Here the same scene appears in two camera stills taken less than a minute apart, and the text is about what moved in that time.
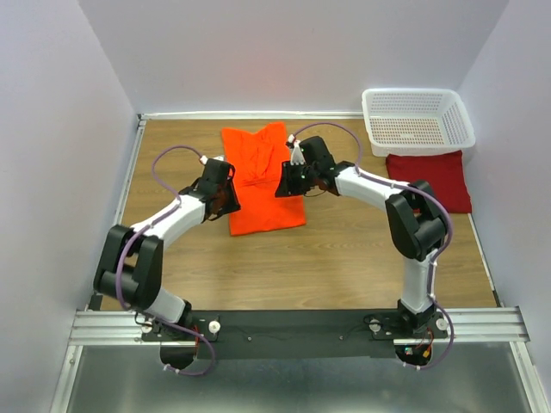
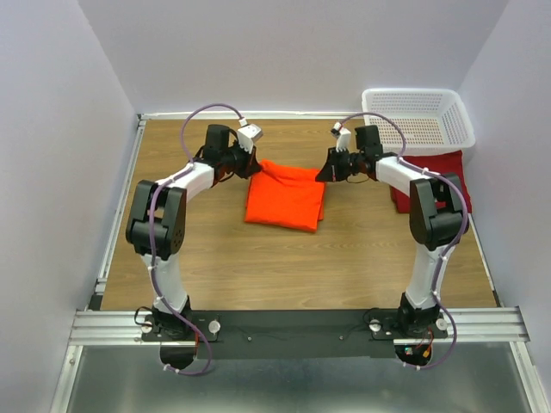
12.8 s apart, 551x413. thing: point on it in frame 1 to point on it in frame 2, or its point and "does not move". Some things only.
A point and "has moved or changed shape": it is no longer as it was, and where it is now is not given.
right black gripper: x=286 y=187 to x=330 y=171
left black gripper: x=234 y=204 to x=251 y=165
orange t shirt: x=256 y=157 has moved or changed shape
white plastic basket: x=416 y=120 does not move
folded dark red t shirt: x=444 y=173 does not move
